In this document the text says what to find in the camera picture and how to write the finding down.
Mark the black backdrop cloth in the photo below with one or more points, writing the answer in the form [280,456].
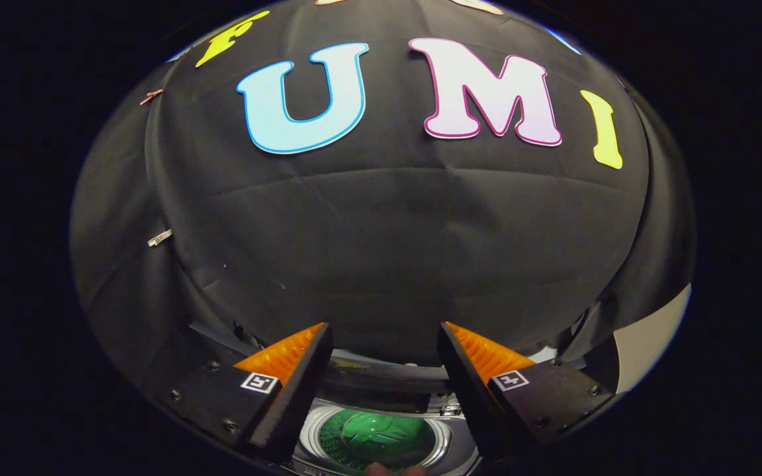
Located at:
[387,231]

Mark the silver clip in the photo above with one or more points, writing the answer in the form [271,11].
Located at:
[159,237]

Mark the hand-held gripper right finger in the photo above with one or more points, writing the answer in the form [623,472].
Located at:
[467,390]

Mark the copper clip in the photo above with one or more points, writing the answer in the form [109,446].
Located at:
[151,96]

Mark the green button shirt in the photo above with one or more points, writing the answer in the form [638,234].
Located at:
[374,436]

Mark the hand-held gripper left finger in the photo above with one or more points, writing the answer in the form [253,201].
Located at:
[301,390]

